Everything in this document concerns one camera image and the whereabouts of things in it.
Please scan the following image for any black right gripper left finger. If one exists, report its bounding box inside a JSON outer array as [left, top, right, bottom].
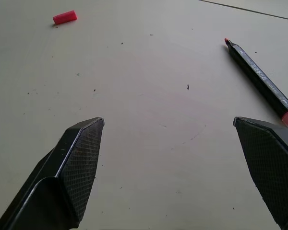
[[0, 116, 105, 230]]

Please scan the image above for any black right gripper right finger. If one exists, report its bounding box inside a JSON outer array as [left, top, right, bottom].
[[233, 116, 288, 230]]

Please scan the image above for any black marker with red tip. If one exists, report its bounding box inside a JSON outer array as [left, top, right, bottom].
[[224, 37, 288, 138]]

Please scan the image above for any red marker cap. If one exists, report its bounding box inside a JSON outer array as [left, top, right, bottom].
[[52, 10, 78, 25]]

